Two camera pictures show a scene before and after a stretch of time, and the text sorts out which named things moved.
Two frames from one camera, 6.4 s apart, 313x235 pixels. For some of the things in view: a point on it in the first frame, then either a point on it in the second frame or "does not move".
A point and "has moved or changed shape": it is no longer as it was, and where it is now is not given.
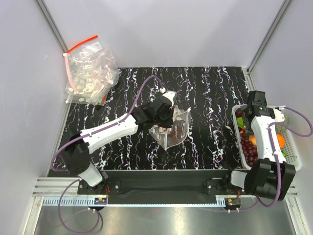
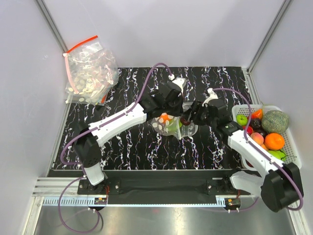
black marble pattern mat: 212,94 does not move
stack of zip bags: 92,71 does not move
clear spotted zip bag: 169,137 has moved or changed shape
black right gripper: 246,107 -> 196,107
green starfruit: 240,122 -> 174,125
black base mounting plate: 164,182 does not move
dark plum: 238,112 -> 184,121
